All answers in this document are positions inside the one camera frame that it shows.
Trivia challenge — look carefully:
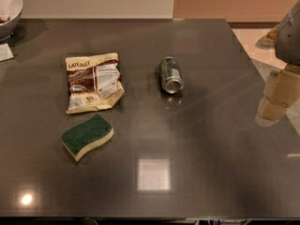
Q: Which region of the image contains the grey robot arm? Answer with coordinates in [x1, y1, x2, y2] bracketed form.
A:
[255, 1, 300, 127]

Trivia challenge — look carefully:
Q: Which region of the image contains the green yellow sponge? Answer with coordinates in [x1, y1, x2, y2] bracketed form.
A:
[61, 114, 114, 161]

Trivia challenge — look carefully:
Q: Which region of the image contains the white bowl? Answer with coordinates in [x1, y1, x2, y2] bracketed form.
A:
[0, 0, 23, 40]

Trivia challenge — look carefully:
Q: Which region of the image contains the white paper card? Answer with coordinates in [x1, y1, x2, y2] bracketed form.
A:
[0, 43, 14, 61]

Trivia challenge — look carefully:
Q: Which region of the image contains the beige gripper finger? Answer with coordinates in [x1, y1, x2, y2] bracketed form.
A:
[255, 97, 288, 128]
[263, 65, 300, 107]

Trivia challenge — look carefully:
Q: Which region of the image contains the cream brown snack bag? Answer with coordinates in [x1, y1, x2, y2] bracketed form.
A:
[66, 52, 125, 114]

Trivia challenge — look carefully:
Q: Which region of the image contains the green soda can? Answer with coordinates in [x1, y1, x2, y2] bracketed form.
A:
[159, 56, 184, 94]

